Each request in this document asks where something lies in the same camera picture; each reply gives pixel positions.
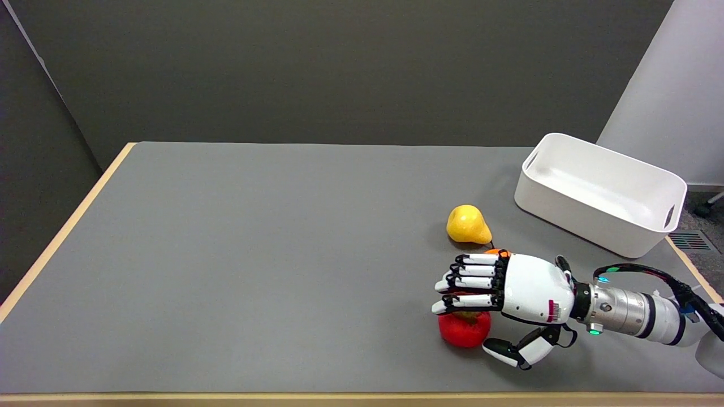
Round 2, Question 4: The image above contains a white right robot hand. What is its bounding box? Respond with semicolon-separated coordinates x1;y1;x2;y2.
432;252;579;370

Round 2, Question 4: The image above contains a red tomato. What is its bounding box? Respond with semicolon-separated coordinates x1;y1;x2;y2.
438;310;492;348

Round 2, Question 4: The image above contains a yellow pear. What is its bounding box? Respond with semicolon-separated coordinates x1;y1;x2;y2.
446;205;493;245

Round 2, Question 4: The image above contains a white plastic bin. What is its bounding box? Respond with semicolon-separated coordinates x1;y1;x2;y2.
514;133;688;259

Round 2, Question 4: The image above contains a floor vent grille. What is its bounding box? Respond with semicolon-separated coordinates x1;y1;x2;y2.
668;231;714;252

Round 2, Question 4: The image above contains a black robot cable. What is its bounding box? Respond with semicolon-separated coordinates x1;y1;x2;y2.
593;263;724;342

